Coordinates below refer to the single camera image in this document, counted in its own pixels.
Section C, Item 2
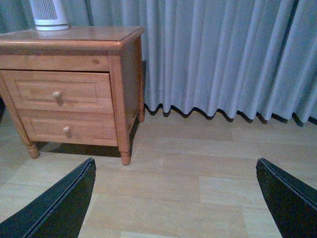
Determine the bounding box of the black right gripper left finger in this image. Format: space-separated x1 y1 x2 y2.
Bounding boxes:
0 158 96 238

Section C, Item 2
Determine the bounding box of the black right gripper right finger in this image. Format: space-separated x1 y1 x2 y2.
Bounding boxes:
256 158 317 238

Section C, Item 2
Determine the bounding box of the wooden drawer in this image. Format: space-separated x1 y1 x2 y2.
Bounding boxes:
18 109 118 146
1 70 113 114

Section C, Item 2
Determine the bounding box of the lower drawer round knob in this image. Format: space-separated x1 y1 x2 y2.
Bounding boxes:
63 126 71 137

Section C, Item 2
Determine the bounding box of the drawer round knob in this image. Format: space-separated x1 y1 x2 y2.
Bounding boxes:
53 91 62 105
63 126 71 137

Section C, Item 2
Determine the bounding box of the upper drawer round knob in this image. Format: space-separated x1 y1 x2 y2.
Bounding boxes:
53 91 62 105

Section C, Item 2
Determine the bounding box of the wooden nightstand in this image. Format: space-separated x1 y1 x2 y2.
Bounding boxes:
0 26 145 166

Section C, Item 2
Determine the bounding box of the light grey curtain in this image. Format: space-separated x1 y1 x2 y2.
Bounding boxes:
0 0 317 124

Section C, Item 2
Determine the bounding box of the white tower air purifier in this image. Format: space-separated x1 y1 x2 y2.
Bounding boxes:
30 0 70 31

